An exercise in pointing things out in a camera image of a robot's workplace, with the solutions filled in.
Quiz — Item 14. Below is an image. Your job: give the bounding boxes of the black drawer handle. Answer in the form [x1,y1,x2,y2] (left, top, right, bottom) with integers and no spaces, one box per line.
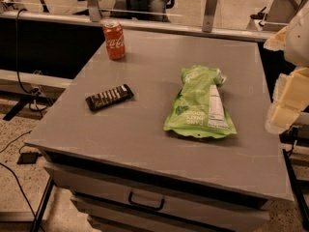
[127,191,165,212]

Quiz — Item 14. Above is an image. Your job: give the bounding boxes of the seated person in background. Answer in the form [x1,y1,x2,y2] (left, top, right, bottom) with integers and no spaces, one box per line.
[110,0,170,22]

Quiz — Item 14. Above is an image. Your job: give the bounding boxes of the grey metal bracket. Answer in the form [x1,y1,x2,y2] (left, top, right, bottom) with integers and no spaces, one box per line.
[202,0,218,33]
[87,0,101,22]

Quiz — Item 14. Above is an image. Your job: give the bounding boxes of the orange soda can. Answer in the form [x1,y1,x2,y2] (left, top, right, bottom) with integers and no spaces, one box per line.
[103,19,126,60]

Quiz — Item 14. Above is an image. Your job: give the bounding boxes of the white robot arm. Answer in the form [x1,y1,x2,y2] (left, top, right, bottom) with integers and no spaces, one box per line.
[264,3,309,134]

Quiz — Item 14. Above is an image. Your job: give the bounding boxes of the green rice chip bag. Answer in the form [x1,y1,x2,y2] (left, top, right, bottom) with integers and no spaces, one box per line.
[163,65,237,139]

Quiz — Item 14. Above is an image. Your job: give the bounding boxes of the metal rail bar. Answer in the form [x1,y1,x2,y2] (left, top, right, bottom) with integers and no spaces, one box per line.
[0,10,278,43]

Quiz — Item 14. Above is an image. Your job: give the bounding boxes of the dark chocolate bar wrapper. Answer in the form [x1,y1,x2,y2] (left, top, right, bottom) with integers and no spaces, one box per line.
[85,84,134,111]

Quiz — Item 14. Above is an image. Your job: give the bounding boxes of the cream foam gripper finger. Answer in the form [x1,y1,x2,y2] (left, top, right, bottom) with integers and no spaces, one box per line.
[265,67,309,134]
[264,26,287,51]

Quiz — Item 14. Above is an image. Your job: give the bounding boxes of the grey metal bracket left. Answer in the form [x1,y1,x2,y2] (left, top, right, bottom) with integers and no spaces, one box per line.
[87,0,101,22]

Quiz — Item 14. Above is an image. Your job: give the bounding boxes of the grey drawer cabinet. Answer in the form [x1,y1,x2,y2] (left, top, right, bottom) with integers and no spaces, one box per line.
[44,151,269,232]

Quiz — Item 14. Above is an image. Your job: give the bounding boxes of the black power adapter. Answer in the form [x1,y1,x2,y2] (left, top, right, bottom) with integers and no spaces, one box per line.
[17,153,39,164]

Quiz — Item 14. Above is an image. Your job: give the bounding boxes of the grey metal bracket right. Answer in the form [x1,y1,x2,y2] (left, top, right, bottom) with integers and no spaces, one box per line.
[202,0,218,33]

